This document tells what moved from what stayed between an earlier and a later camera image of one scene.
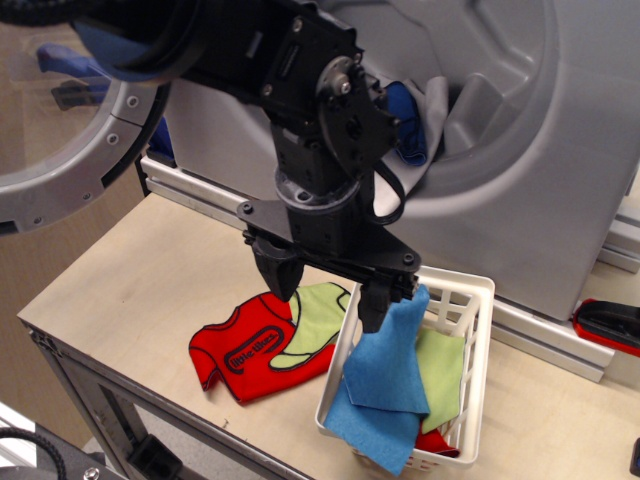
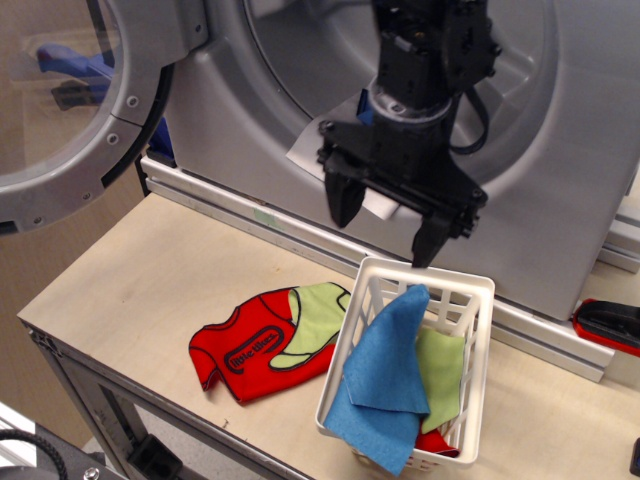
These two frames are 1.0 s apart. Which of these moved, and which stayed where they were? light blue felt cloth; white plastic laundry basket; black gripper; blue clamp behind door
Moved: black gripper
Stayed: light blue felt cloth; blue clamp behind door; white plastic laundry basket
